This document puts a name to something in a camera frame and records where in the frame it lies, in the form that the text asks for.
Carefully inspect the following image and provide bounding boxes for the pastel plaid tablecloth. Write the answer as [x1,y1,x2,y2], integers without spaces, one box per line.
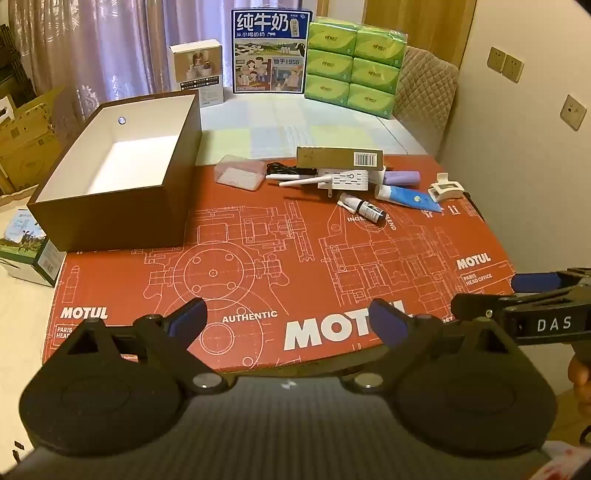
[196,90,432,167]

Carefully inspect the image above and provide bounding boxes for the red printed table mat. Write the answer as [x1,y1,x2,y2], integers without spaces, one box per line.
[41,154,515,374]

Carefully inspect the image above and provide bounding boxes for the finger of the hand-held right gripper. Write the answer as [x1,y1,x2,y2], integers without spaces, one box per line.
[512,268,591,294]
[450,291,522,321]

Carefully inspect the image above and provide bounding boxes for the stacked brown cardboard boxes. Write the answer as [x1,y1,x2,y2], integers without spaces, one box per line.
[0,85,70,195]

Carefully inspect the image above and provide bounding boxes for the white humidifier product box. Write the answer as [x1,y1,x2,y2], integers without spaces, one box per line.
[167,39,225,108]

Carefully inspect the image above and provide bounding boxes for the white hair claw clip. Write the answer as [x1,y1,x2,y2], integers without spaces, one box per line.
[428,172,464,203]

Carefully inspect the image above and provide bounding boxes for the person's right hand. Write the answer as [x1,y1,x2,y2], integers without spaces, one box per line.
[569,355,591,398]

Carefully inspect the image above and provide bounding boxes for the purple patterned curtain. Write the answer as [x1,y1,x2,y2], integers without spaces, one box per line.
[9,0,319,121]

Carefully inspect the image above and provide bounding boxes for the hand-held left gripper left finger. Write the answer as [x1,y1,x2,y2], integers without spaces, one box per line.
[60,298,232,394]

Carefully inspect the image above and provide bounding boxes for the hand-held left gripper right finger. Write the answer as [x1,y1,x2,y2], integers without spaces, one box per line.
[344,298,513,393]

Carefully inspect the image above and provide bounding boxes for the clear plastic case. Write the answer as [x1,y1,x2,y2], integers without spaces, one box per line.
[215,154,267,190]

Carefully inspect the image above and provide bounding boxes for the blue milk carton box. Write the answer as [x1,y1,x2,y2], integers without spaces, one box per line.
[231,7,314,95]

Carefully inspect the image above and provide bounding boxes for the small black bottle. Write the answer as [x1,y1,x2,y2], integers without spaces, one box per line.
[358,200,387,224]

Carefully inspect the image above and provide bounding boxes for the black folded rack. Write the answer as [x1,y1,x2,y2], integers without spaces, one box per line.
[0,23,35,109]

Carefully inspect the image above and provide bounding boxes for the red white patterned cloth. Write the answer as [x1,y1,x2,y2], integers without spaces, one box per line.
[538,440,591,480]

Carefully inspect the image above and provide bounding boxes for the long olive box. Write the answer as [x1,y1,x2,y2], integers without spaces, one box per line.
[295,147,385,171]

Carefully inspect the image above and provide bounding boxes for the pack of green tissue packets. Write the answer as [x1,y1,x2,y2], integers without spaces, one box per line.
[304,16,409,120]

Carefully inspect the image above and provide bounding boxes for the white box with green picture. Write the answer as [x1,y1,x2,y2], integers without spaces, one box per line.
[0,208,68,288]

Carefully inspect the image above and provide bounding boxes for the white wifi repeater with antennas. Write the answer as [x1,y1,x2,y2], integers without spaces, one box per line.
[265,168,372,201]

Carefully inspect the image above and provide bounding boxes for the beige quilted chair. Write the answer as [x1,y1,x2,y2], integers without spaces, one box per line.
[392,46,460,160]

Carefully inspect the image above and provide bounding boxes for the black cable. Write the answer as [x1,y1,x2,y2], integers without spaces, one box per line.
[265,161,319,177]

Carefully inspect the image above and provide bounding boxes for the purple cosmetic tube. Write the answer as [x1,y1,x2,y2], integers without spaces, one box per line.
[383,169,421,186]

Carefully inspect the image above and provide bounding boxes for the blue tube with white cap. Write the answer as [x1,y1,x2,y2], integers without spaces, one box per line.
[374,185,444,214]

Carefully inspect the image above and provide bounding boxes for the brown cardboard box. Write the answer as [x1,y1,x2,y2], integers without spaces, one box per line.
[26,90,202,252]

